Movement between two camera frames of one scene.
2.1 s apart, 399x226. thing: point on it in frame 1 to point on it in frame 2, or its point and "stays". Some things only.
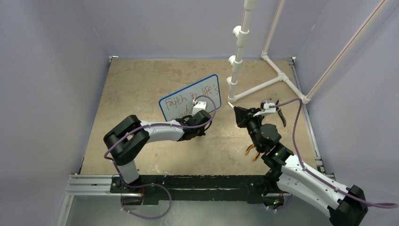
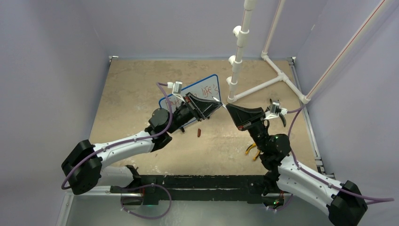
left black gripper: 201,132 to 204,108
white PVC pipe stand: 243,32 stays
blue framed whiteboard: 179,105 stays
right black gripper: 243,114 stays
